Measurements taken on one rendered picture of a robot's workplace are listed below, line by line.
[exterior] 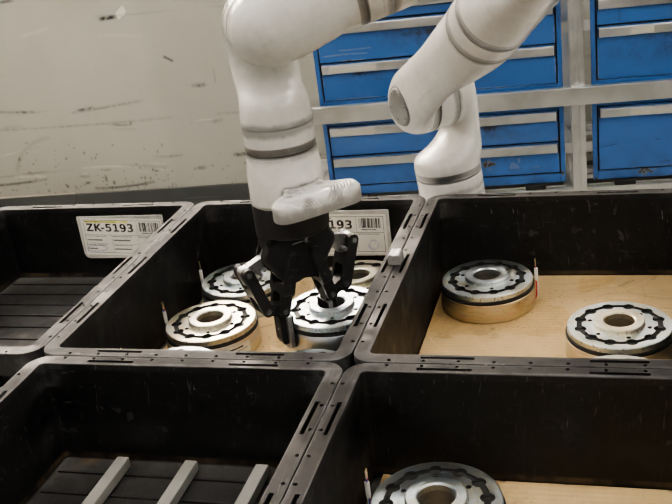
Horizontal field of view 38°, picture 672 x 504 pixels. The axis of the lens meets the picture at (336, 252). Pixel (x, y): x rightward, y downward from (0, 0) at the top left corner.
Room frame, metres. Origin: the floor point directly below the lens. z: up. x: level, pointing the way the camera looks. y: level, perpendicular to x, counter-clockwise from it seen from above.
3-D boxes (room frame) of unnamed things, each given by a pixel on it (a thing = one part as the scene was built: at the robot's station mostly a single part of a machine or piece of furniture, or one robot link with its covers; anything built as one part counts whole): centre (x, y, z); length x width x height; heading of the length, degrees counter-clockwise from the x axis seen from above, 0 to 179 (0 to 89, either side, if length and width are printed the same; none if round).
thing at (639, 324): (0.84, -0.27, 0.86); 0.05 x 0.05 x 0.01
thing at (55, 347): (0.95, 0.08, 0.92); 0.40 x 0.30 x 0.02; 162
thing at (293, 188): (0.89, 0.03, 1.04); 0.11 x 0.09 x 0.06; 28
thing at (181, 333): (0.97, 0.15, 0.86); 0.10 x 0.10 x 0.01
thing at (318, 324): (0.92, 0.01, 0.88); 0.10 x 0.10 x 0.01
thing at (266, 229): (0.91, 0.04, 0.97); 0.08 x 0.08 x 0.09
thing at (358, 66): (2.81, -0.36, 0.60); 0.72 x 0.03 x 0.56; 78
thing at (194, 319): (0.97, 0.15, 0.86); 0.05 x 0.05 x 0.01
